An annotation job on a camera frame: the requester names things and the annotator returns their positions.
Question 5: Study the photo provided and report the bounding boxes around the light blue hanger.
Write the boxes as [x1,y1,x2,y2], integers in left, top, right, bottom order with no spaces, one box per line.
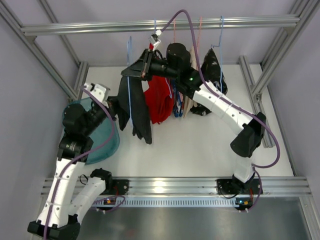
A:
[127,36,133,128]
[211,15,225,93]
[152,19,174,100]

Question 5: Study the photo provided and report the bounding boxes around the red trousers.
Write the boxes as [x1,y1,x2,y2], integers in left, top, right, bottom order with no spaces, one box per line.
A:
[144,75,174,124]

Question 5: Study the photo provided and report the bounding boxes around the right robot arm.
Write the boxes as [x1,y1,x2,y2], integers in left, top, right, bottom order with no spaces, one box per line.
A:
[121,43,266,195]

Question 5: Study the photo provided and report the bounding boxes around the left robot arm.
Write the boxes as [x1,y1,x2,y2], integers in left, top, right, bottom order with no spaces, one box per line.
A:
[27,97,120,240]

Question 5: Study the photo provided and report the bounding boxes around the blue patterned trousers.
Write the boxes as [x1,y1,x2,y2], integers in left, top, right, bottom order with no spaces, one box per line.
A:
[173,85,184,118]

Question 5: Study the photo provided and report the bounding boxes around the black white patterned trousers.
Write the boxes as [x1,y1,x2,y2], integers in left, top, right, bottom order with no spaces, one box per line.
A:
[190,48,228,116]

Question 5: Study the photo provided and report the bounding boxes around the beige trousers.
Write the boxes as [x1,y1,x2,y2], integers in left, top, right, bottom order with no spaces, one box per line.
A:
[182,46,198,118]

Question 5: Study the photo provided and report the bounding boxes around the pink hanger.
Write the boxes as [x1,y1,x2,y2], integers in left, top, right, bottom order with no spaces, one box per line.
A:
[173,18,177,43]
[196,16,203,57]

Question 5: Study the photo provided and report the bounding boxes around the teal plastic basket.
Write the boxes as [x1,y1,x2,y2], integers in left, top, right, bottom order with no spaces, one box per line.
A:
[60,97,120,165]

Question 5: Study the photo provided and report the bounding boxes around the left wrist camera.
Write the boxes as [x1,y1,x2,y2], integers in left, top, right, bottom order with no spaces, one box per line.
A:
[83,83,111,103]

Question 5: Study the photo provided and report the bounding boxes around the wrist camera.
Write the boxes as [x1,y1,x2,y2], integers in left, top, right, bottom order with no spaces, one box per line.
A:
[149,29,162,51]
[83,83,111,103]

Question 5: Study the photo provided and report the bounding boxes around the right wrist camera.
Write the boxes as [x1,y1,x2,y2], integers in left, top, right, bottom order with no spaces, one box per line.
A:
[149,29,162,51]

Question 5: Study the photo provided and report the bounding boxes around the left aluminium frame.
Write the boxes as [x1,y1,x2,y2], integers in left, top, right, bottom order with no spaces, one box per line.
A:
[0,0,89,101]

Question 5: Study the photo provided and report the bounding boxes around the aluminium frame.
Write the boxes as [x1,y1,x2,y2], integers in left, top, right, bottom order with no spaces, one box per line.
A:
[238,0,320,176]
[0,0,89,101]

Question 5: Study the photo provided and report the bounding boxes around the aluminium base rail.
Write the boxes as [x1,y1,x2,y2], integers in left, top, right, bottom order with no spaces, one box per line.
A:
[41,176,312,208]

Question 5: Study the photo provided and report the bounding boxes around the aluminium hanging rail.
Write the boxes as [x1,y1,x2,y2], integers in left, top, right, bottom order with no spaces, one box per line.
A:
[20,14,298,36]

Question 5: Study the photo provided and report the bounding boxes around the right aluminium frame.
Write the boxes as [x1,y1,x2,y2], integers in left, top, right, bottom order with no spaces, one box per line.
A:
[238,0,320,176]

